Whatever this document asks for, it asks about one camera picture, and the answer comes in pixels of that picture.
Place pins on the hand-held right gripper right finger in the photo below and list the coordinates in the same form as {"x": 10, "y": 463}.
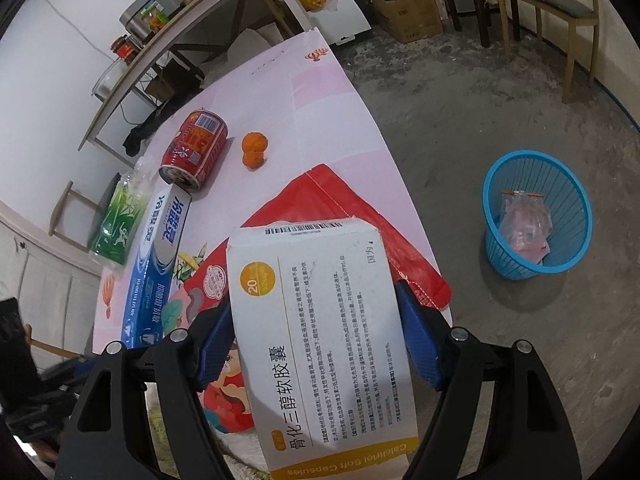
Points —
{"x": 422, "y": 335}

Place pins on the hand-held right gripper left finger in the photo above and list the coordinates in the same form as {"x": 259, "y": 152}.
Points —
{"x": 212, "y": 350}

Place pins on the red cartoon snack packet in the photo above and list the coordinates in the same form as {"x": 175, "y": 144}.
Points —
{"x": 210, "y": 280}

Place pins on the white yellow medicine box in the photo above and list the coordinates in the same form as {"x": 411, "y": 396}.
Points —
{"x": 325, "y": 335}

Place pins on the blue white toothpaste box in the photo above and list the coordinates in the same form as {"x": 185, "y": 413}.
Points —
{"x": 155, "y": 260}

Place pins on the clear bottle with green label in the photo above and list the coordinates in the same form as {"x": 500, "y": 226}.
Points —
{"x": 117, "y": 220}

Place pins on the clear plastic zip bag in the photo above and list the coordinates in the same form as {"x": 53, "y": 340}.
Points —
{"x": 525, "y": 207}

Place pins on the red plastic bag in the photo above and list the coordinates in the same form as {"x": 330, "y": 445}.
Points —
{"x": 325, "y": 195}

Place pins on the blue plastic basket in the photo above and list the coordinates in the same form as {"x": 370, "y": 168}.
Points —
{"x": 570, "y": 240}

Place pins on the small orange tangerine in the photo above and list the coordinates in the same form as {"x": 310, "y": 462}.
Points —
{"x": 254, "y": 150}

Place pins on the red drink can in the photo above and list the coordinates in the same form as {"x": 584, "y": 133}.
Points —
{"x": 195, "y": 145}

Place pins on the light wooden chair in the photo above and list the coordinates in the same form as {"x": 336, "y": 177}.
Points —
{"x": 55, "y": 349}
{"x": 62, "y": 205}

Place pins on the white cabinet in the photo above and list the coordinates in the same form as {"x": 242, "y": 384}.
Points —
{"x": 50, "y": 280}

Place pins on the dark cloth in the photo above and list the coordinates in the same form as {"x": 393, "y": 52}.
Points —
{"x": 145, "y": 132}

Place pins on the small cardboard box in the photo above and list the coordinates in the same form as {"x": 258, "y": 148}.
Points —
{"x": 170, "y": 82}

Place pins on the glass bowl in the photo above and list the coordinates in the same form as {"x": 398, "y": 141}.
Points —
{"x": 106, "y": 82}

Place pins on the grey sacks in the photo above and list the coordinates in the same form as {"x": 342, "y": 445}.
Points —
{"x": 250, "y": 47}

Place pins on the red jar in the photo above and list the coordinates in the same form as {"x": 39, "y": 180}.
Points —
{"x": 125, "y": 50}

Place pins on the large cardboard box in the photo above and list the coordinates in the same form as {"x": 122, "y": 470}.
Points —
{"x": 410, "y": 17}

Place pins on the white chest freezer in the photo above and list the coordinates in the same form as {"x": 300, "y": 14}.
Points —
{"x": 342, "y": 20}

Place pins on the long wooden shelf table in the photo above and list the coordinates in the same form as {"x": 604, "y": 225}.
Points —
{"x": 200, "y": 7}

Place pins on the silver metal pot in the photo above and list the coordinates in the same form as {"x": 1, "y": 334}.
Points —
{"x": 150, "y": 5}

